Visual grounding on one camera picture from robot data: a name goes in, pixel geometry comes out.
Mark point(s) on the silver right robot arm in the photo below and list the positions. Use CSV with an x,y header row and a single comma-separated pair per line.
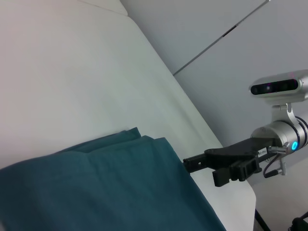
x,y
284,134

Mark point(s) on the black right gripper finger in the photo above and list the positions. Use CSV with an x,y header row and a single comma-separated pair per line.
x,y
235,173
196,163

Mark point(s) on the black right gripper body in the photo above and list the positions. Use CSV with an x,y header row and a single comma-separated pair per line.
x,y
240,152

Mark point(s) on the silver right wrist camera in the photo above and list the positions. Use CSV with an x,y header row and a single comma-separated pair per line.
x,y
279,86

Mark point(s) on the black stand on floor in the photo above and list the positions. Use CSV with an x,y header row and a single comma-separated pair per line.
x,y
299,222

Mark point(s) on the teal t-shirt with white print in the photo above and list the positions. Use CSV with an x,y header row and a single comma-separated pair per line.
x,y
108,187

